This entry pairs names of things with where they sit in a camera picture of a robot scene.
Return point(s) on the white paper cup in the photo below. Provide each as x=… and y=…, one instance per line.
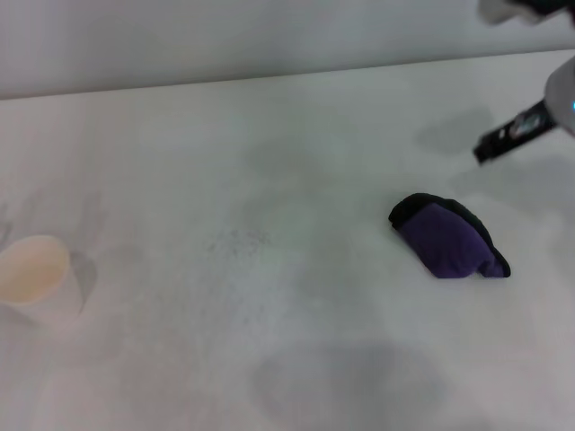
x=31, y=274

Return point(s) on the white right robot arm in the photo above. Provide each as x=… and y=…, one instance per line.
x=563, y=85

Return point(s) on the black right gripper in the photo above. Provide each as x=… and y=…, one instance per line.
x=525, y=128

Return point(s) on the purple rag with black edge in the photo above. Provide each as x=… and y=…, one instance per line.
x=444, y=244

